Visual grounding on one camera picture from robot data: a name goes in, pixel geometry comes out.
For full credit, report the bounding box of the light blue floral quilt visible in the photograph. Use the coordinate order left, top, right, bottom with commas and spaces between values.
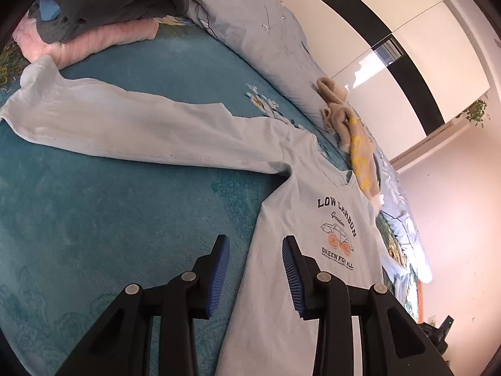
184, 0, 433, 283

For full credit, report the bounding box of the beige sweater with yellow print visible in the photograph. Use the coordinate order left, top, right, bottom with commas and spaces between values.
315, 77, 382, 210

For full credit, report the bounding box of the orange wooden bed footboard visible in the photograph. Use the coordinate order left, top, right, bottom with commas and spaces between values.
416, 278, 426, 322

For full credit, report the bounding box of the green potted plant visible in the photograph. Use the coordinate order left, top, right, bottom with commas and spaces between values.
456, 100, 490, 128

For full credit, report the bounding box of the folded pink garment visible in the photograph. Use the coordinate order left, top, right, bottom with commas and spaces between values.
12, 18, 159, 67

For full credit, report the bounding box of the white and black wardrobe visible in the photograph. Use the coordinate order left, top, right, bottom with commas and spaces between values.
266, 0, 492, 161

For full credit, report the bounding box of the teal floral blanket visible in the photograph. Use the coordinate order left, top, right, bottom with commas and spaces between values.
0, 16, 419, 376

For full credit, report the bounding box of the dark device with green light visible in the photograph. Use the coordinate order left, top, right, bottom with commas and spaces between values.
419, 315, 455, 355

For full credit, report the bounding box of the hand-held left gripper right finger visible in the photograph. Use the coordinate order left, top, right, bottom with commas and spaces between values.
282, 235, 455, 376

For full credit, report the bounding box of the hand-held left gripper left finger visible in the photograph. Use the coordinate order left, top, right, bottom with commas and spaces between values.
55, 234, 231, 376

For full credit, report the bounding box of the folded blue garment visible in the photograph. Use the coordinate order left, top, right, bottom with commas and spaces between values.
37, 0, 63, 22

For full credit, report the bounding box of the light blue printed shirt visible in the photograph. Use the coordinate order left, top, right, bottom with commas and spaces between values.
0, 55, 386, 376

